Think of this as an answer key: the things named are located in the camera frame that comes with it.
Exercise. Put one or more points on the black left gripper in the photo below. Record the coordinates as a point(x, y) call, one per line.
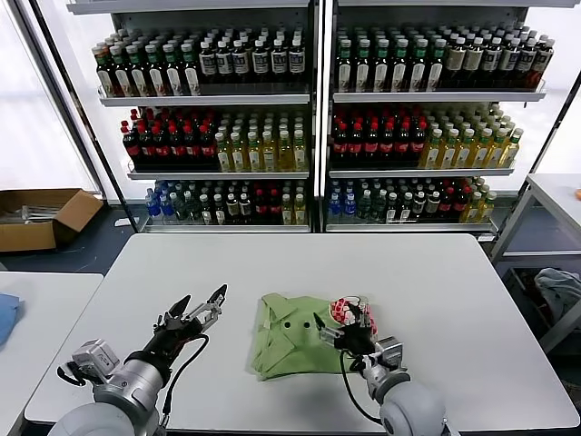
point(174, 338)

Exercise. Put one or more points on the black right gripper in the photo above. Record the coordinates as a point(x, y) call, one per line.
point(357, 340)

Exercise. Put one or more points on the green polo shirt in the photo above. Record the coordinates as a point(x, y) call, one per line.
point(290, 354)

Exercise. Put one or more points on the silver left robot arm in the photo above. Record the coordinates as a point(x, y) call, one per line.
point(127, 390)

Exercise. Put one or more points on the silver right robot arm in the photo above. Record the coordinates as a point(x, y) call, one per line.
point(408, 409)

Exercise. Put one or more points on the dark green drink bottle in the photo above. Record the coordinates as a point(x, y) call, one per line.
point(363, 208)
point(219, 212)
point(205, 212)
point(405, 209)
point(377, 208)
point(192, 209)
point(391, 210)
point(180, 209)

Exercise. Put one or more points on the blue drink bottle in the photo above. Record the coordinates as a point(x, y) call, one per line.
point(153, 206)
point(348, 208)
point(334, 208)
point(166, 208)

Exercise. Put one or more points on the white label dark bottle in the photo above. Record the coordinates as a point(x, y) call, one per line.
point(295, 62)
point(232, 210)
point(432, 204)
point(223, 63)
point(245, 210)
point(418, 204)
point(278, 63)
point(239, 63)
point(260, 63)
point(206, 63)

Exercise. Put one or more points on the small white floor object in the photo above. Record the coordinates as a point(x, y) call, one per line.
point(121, 223)

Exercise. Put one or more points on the red cap cola bottle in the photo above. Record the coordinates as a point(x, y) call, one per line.
point(273, 209)
point(402, 147)
point(191, 152)
point(339, 147)
point(146, 152)
point(206, 152)
point(132, 152)
point(160, 152)
point(355, 147)
point(259, 209)
point(387, 147)
point(446, 206)
point(176, 152)
point(459, 205)
point(417, 147)
point(371, 147)

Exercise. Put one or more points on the yellow tea bottle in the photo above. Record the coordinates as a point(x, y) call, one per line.
point(299, 212)
point(448, 152)
point(253, 156)
point(432, 152)
point(268, 156)
point(496, 152)
point(286, 212)
point(464, 152)
point(284, 156)
point(485, 209)
point(472, 210)
point(222, 156)
point(480, 152)
point(299, 156)
point(510, 150)
point(237, 156)

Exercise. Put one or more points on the black slanted pole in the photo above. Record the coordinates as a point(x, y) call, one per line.
point(544, 145)
point(122, 202)

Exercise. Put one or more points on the white side table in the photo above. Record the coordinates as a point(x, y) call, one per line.
point(45, 318)

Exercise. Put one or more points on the brown cardboard box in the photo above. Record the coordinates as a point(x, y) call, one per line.
point(27, 238)

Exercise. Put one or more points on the blue folded cloth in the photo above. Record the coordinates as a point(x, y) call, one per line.
point(6, 318)

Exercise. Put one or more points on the metal parts bundle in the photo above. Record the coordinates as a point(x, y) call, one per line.
point(32, 213)

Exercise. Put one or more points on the grey shelf unit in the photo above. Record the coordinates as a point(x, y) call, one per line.
point(204, 101)
point(431, 96)

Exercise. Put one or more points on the grey white cloth pile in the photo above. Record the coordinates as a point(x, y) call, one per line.
point(556, 284)

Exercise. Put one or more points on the green cap tea bottle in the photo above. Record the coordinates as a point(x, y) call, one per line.
point(190, 75)
point(399, 72)
point(121, 77)
point(343, 72)
point(155, 76)
point(173, 75)
point(361, 72)
point(417, 72)
point(381, 72)
point(105, 77)
point(435, 72)
point(137, 76)

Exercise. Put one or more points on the dark window mullion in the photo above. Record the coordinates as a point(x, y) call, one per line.
point(63, 104)

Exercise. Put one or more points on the beige label dark bottle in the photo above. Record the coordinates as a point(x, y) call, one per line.
point(472, 61)
point(454, 61)

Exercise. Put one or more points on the blue label dark bottle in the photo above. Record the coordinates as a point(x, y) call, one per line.
point(507, 61)
point(490, 61)
point(523, 62)

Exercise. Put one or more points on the red tea bottle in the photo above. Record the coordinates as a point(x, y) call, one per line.
point(540, 66)

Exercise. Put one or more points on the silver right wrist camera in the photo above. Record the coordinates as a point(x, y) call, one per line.
point(391, 352)

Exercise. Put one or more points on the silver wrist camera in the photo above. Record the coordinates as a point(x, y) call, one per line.
point(95, 359)
point(391, 352)

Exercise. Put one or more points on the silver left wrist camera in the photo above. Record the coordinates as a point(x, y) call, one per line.
point(95, 359)

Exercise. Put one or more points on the white metal-frame table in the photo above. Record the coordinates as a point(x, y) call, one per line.
point(558, 191)

